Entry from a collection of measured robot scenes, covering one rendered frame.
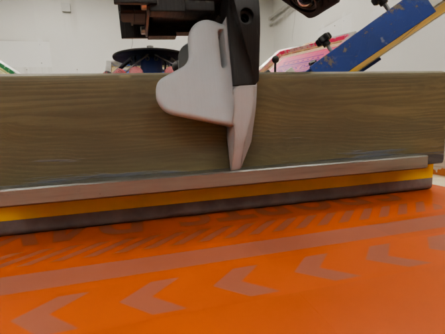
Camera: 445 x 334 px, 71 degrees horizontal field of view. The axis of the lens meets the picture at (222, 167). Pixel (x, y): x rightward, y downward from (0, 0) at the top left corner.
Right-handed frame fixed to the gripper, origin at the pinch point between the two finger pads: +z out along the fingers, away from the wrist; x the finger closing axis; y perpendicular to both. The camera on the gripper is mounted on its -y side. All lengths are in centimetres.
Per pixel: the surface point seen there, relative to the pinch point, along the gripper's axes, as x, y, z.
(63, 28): -441, 90, -138
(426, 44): -168, -202, -46
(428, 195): 2.3, -15.4, 5.2
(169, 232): 3.1, 5.5, 4.6
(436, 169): -4.6, -24.1, 4.9
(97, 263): 6.3, 9.2, 4.4
